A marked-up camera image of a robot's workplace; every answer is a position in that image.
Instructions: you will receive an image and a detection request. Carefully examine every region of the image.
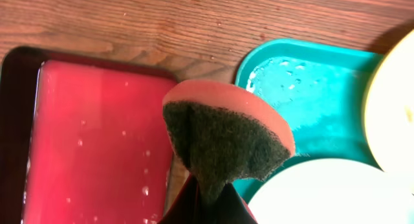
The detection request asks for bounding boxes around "yellow plate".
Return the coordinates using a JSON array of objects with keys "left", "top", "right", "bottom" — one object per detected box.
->
[{"left": 363, "top": 32, "right": 413, "bottom": 190}]

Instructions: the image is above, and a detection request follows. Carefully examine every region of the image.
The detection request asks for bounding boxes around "orange green sponge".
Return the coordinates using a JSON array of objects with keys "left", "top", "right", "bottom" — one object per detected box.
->
[{"left": 162, "top": 80, "right": 296, "bottom": 205}]

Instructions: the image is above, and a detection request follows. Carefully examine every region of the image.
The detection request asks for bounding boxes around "red black sponge tray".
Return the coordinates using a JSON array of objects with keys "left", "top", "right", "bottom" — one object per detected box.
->
[{"left": 1, "top": 47, "right": 177, "bottom": 223}]

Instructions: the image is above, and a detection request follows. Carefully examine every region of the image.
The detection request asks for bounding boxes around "teal plastic tray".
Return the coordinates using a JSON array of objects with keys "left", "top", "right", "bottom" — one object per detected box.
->
[{"left": 232, "top": 38, "right": 386, "bottom": 204}]

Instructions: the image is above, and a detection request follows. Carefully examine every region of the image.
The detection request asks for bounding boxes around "light blue plate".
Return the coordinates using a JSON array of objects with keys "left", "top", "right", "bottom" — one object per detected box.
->
[{"left": 248, "top": 159, "right": 413, "bottom": 224}]

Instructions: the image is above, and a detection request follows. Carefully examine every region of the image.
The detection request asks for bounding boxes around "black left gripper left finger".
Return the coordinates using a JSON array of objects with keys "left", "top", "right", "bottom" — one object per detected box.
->
[{"left": 158, "top": 175, "right": 199, "bottom": 224}]

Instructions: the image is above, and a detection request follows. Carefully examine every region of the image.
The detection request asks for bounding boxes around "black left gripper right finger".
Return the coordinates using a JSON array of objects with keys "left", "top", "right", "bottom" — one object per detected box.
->
[{"left": 215, "top": 184, "right": 257, "bottom": 224}]

